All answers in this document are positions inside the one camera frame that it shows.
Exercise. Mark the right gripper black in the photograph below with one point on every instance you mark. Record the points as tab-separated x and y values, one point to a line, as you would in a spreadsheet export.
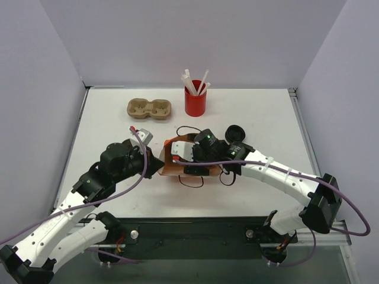
193	169

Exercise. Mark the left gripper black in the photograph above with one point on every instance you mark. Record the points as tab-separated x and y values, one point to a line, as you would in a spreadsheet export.
146	164

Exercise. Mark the orange paper bag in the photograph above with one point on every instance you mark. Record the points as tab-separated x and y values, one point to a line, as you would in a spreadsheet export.
178	158

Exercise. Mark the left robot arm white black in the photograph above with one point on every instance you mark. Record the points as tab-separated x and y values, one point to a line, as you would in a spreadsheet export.
39	256

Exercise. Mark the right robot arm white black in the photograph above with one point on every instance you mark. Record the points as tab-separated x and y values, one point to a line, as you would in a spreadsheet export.
317	198

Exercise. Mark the red straw holder cup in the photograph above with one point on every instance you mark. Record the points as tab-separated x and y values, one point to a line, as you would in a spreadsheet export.
195	105

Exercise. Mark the wrapped white straw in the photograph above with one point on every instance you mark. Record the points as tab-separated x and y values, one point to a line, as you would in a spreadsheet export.
202	84
207	85
187	81

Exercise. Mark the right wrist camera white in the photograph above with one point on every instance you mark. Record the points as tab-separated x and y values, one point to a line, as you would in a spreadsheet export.
183	149

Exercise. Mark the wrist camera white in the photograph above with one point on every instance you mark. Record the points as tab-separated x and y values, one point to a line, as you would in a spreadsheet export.
141	135
183	149

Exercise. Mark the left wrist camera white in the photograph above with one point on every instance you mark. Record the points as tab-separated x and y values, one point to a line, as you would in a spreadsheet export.
141	135

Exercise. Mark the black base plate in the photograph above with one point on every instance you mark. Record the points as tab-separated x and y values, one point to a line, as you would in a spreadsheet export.
200	238

